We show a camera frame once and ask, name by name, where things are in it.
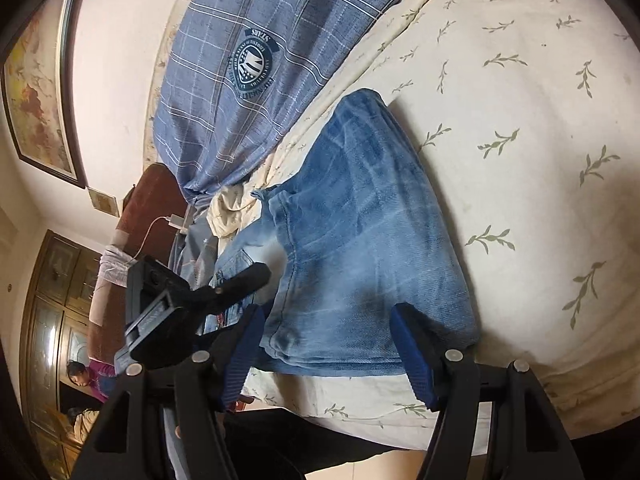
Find white charging cable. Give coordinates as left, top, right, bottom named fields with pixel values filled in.
left=131, top=216, right=174, bottom=262

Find cream leaf-print bed sheet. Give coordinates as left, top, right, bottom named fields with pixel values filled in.
left=145, top=0, right=640, bottom=457

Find dark framed wall picture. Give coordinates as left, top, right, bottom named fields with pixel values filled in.
left=0, top=0, right=89, bottom=190

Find blue plaid blanket with emblem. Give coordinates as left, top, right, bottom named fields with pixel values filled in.
left=152, top=0, right=437, bottom=207

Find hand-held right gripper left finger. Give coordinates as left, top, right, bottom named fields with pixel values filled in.
left=72, top=304, right=267, bottom=480

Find brown headboard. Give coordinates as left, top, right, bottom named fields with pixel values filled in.
left=87, top=162, right=195, bottom=361

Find faded blue jeans pants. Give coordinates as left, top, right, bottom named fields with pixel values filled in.
left=202, top=88, right=483, bottom=378

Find grey patterned quilt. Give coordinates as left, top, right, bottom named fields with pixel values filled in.
left=170, top=200, right=222, bottom=292

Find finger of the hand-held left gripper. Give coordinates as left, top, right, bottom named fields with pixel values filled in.
left=195, top=262, right=272, bottom=307

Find wooden cabinet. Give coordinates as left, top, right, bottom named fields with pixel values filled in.
left=22, top=230, right=122, bottom=480

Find crumpled cream cloth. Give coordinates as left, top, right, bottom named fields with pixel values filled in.
left=207, top=185, right=267, bottom=239

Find pink cloth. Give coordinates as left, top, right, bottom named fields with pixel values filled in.
left=97, top=245, right=139, bottom=289

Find person's leg in dark trousers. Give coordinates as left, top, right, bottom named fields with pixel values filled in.
left=220, top=406, right=443, bottom=480

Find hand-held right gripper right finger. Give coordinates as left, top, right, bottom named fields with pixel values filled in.
left=390, top=302, right=587, bottom=480

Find small wall plaque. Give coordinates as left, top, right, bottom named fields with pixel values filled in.
left=86, top=186, right=121, bottom=219

